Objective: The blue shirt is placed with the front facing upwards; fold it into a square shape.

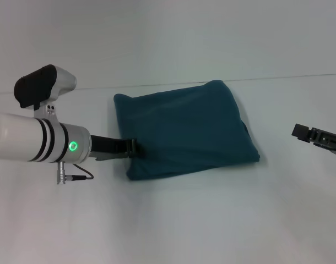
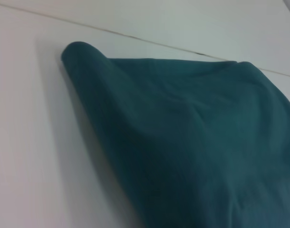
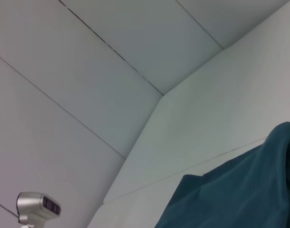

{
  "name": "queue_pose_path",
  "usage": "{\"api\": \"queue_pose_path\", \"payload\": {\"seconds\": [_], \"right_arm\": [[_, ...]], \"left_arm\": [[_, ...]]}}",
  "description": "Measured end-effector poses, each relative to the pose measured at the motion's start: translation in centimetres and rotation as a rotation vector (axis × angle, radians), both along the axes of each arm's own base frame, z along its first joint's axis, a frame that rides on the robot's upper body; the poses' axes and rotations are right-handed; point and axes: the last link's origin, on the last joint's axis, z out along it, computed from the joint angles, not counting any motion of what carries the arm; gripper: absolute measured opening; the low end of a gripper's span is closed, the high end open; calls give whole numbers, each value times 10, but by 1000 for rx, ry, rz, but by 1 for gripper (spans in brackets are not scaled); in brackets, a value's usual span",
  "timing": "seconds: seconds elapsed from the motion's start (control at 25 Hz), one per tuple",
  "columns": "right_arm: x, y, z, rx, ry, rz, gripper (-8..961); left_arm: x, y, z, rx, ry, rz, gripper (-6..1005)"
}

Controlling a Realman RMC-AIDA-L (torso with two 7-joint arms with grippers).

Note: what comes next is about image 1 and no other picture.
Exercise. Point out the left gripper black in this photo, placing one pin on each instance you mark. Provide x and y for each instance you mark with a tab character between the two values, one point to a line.
110	147

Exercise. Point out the teal t-shirt with FREE! print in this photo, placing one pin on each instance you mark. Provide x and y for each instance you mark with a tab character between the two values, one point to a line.
184	129

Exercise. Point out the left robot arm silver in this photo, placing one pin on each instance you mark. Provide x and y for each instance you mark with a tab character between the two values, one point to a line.
33	132

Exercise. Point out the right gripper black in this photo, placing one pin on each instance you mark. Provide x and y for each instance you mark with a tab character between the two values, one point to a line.
329	140

